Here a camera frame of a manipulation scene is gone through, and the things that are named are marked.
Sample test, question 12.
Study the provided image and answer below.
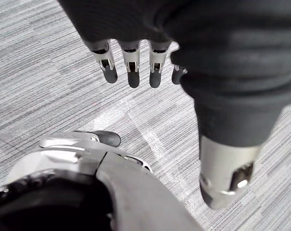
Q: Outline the left robot hand black cloth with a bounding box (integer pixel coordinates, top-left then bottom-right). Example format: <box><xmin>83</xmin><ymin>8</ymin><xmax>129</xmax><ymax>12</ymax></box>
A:
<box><xmin>57</xmin><ymin>0</ymin><xmax>291</xmax><ymax>209</ymax></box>

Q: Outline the dark robot foot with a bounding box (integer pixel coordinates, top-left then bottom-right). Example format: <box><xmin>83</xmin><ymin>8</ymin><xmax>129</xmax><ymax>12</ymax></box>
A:
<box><xmin>93</xmin><ymin>130</ymin><xmax>122</xmax><ymax>148</ymax></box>

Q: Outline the silver robot leg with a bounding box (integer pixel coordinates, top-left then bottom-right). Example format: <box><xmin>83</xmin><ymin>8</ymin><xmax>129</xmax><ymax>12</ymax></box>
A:
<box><xmin>0</xmin><ymin>131</ymin><xmax>199</xmax><ymax>231</ymax></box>

